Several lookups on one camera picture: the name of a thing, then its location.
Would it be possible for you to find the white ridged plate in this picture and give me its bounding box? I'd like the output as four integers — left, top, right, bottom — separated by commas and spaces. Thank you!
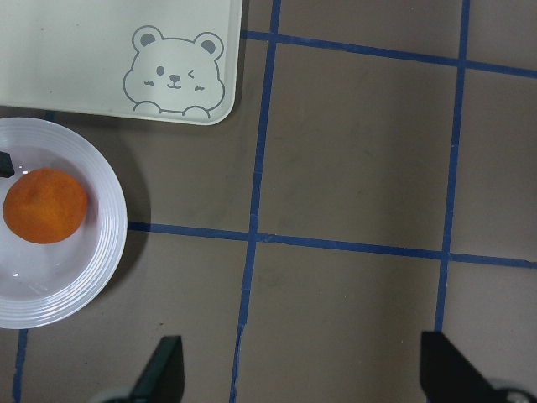
1, 118, 128, 329

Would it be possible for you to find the orange mandarin fruit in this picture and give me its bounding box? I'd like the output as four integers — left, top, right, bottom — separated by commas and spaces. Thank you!
3, 168, 88, 244

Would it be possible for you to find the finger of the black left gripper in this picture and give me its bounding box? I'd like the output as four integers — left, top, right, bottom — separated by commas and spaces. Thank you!
0, 151, 14, 178

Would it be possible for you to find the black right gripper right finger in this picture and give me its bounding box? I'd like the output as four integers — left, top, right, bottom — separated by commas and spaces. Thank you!
420, 332, 495, 403

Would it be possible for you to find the cream bear print tray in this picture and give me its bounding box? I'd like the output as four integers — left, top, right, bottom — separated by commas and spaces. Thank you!
1, 1, 243, 125

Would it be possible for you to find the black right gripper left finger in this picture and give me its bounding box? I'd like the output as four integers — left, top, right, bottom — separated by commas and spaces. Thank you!
128, 336, 185, 402

